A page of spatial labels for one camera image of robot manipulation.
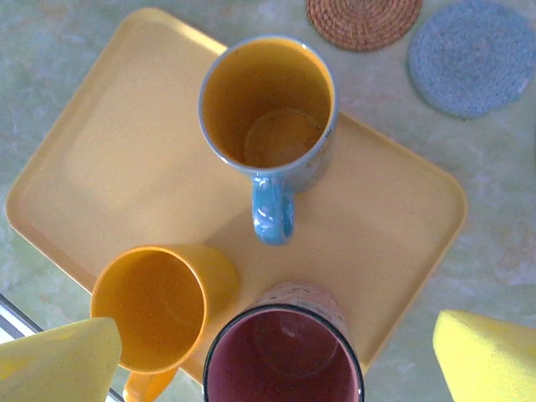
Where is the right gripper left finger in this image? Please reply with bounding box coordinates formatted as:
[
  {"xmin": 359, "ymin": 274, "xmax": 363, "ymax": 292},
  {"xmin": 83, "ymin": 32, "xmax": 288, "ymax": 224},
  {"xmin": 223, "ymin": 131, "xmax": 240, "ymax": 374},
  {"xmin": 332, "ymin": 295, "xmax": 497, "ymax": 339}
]
[{"xmin": 0, "ymin": 317, "xmax": 122, "ymax": 402}]

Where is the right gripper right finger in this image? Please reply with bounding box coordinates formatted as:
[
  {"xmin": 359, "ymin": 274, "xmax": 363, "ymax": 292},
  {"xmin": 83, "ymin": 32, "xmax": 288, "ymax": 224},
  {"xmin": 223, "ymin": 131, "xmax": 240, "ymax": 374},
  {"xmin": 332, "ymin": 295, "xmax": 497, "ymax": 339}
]
[{"xmin": 433, "ymin": 309, "xmax": 536, "ymax": 402}]

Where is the pink patterned mug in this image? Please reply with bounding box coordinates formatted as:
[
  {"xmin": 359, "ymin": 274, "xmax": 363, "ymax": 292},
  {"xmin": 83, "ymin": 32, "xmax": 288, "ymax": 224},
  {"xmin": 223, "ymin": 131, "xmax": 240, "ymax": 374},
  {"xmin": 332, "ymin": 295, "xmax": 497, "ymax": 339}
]
[{"xmin": 202, "ymin": 281, "xmax": 365, "ymax": 402}]

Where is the grey blue woven coaster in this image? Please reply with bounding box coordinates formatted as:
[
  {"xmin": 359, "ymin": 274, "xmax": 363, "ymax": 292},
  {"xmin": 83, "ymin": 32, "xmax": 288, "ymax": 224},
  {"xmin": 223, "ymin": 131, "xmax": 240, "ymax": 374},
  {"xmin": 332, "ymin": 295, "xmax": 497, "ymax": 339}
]
[{"xmin": 408, "ymin": 0, "xmax": 536, "ymax": 120}]

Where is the blue mug yellow inside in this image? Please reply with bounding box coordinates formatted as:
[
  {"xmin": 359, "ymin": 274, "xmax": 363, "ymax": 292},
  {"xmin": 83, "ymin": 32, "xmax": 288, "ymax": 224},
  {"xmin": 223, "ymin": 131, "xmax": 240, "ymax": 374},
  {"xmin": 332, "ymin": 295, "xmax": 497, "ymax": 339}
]
[{"xmin": 198, "ymin": 35, "xmax": 339, "ymax": 247}]

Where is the tan woven round coaster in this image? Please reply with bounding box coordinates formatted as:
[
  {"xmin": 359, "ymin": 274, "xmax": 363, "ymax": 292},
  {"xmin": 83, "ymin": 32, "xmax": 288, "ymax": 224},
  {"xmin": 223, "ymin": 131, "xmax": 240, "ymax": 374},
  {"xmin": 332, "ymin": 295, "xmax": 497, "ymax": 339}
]
[{"xmin": 306, "ymin": 0, "xmax": 424, "ymax": 53}]

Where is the yellow plastic tray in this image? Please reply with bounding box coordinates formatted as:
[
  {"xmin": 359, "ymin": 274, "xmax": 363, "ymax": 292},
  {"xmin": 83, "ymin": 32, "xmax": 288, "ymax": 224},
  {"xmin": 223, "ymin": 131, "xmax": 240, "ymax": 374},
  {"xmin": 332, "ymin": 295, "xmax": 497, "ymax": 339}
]
[{"xmin": 4, "ymin": 7, "xmax": 469, "ymax": 378}]

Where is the aluminium mounting rail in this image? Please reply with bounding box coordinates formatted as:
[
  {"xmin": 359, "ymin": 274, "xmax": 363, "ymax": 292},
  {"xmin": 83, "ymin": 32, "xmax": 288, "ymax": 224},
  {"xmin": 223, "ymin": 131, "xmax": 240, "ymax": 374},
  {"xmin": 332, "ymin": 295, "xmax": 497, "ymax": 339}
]
[{"xmin": 0, "ymin": 292, "xmax": 38, "ymax": 347}]

